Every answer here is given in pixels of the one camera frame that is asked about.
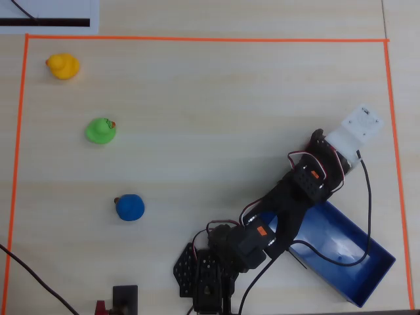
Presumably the blue plastic box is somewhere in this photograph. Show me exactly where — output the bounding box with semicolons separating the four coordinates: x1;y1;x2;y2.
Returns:
259;200;397;308

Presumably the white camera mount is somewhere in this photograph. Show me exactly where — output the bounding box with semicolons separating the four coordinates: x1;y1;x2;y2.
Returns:
324;104;385;165

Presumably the black table clamp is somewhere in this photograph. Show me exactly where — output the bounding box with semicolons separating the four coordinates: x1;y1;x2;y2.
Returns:
112;285;139;315

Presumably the white paper with black stripe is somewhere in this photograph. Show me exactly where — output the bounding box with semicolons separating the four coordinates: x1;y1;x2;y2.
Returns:
0;0;100;35

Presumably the yellow rubber duck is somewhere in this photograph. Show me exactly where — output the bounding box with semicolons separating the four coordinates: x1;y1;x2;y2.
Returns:
45;53;81;81

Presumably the blue rubber duck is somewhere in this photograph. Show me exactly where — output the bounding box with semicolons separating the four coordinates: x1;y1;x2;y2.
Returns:
114;194;146;222

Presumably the thin black cable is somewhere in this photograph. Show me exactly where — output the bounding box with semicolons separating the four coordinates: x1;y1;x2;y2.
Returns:
11;0;39;21

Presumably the thick black cable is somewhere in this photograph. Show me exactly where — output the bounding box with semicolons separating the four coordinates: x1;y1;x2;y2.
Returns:
0;244;79;315

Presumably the green rubber duck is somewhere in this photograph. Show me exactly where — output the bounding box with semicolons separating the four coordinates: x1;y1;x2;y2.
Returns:
85;117;117;145

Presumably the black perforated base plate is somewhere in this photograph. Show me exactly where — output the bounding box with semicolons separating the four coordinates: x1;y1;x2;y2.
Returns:
173;241;201;298

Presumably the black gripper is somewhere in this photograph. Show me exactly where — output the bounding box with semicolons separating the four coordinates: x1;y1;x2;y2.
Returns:
306;128;354;194

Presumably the black camera cable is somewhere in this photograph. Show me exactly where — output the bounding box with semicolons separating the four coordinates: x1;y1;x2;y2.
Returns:
238;149;373;315

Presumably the orange tape border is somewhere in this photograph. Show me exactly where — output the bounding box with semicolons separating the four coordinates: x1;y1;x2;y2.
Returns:
2;33;415;315

